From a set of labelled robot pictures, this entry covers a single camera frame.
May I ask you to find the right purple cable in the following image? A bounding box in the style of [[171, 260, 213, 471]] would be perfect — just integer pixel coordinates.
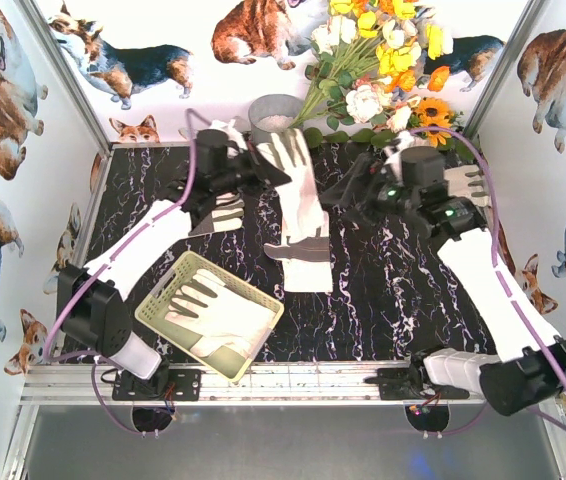
[[402, 125, 566, 442]]

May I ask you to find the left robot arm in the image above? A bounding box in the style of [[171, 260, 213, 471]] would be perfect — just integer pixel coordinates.
[[48, 129, 291, 381]]

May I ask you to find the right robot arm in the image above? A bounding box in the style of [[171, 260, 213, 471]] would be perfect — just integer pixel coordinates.
[[321, 146, 566, 416]]

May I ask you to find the white green work glove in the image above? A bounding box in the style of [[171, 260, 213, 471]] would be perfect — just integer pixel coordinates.
[[165, 269, 274, 358]]

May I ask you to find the artificial flower bouquet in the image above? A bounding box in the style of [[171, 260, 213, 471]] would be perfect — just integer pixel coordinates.
[[292, 1, 478, 151]]

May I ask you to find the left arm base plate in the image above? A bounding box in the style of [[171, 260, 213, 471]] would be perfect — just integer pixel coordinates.
[[112, 366, 202, 401]]

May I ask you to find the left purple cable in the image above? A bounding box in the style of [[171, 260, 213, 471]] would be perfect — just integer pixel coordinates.
[[44, 107, 214, 440]]

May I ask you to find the far left work glove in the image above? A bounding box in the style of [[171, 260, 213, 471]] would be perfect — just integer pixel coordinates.
[[188, 193, 245, 238]]

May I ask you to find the yellow-green storage basket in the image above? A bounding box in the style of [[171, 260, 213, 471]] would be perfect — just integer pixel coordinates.
[[135, 251, 284, 384]]

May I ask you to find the purple cable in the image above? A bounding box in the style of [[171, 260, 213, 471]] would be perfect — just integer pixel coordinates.
[[402, 125, 566, 442], [44, 107, 214, 440]]

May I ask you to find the grey bucket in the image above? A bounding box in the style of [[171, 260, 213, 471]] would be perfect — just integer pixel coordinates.
[[248, 94, 303, 144]]

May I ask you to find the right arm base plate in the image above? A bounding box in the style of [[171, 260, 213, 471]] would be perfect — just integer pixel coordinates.
[[364, 353, 470, 400]]

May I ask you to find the far right work glove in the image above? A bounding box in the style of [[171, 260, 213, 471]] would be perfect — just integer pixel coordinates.
[[444, 165, 491, 208]]

